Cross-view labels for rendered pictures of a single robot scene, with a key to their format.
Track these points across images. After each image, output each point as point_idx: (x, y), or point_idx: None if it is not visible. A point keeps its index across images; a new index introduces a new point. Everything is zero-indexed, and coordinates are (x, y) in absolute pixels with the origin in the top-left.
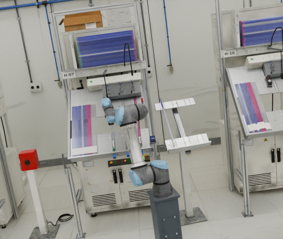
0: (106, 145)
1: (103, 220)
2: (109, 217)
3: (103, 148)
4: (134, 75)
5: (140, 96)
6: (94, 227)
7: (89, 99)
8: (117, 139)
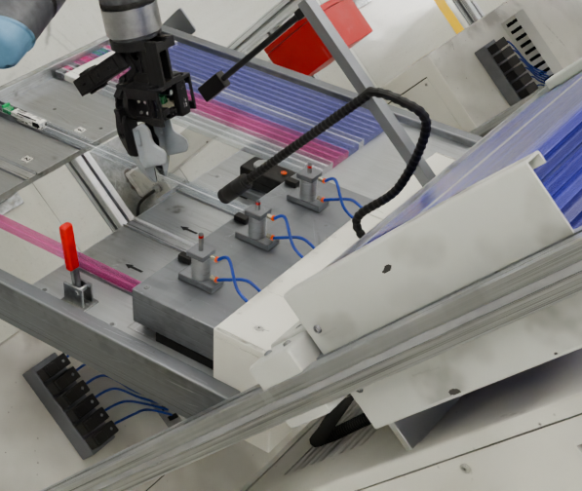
0: (54, 108)
1: (0, 319)
2: None
3: (60, 96)
4: (282, 321)
5: (138, 325)
6: None
7: (369, 179)
8: (33, 139)
